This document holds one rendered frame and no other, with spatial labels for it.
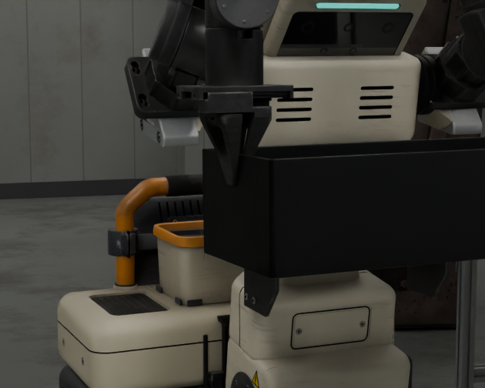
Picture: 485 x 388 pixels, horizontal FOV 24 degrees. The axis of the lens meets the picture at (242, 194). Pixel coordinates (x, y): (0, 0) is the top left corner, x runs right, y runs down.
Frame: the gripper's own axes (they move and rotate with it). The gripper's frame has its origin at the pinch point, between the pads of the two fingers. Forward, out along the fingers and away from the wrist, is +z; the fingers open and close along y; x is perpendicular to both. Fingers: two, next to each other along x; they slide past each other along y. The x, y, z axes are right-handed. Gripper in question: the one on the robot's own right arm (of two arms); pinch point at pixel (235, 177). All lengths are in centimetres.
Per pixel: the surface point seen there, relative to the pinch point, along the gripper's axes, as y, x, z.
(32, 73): 149, 740, -6
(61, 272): 99, 469, 97
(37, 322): 64, 373, 100
